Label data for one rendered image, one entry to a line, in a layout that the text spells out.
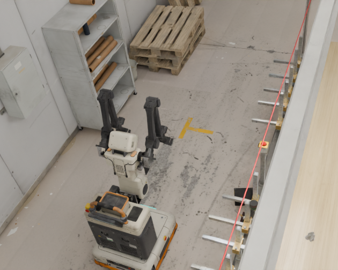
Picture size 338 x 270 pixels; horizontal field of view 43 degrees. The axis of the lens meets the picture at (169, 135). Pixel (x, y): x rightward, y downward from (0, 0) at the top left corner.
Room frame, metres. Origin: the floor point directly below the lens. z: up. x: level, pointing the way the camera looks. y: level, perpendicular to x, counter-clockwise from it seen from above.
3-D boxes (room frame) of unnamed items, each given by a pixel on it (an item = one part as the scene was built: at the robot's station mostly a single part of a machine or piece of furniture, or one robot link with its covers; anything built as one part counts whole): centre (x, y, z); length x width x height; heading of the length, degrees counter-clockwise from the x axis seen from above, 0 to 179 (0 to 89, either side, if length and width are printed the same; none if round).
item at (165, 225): (2.37, 0.50, 0.16); 0.67 x 0.64 x 0.25; 150
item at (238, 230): (1.67, -0.37, 0.89); 0.04 x 0.04 x 0.48; 61
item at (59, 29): (4.60, 0.76, 0.78); 0.90 x 0.45 x 1.55; 151
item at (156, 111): (2.67, 0.08, 1.40); 0.11 x 0.06 x 0.43; 61
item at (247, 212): (1.89, -0.49, 0.87); 0.04 x 0.04 x 0.48; 61
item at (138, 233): (2.29, 0.55, 0.59); 0.55 x 0.34 x 0.83; 60
